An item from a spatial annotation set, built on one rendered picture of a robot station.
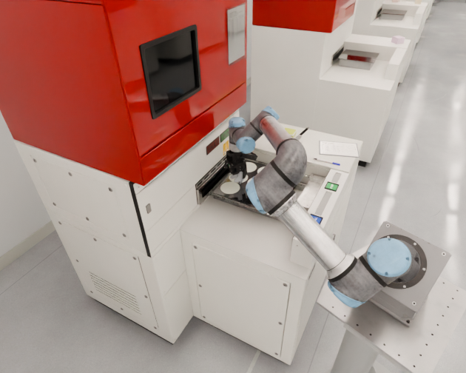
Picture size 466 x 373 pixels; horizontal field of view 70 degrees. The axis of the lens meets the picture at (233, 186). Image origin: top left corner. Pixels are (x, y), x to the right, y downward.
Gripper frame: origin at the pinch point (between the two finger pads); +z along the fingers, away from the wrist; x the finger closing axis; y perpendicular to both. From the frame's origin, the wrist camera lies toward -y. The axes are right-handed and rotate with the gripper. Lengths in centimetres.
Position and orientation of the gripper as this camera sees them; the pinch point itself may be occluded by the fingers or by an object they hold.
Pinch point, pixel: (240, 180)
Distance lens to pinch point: 172.8
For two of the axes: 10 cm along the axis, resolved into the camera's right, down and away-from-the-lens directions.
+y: -8.2, 3.6, -4.4
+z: 0.2, 7.9, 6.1
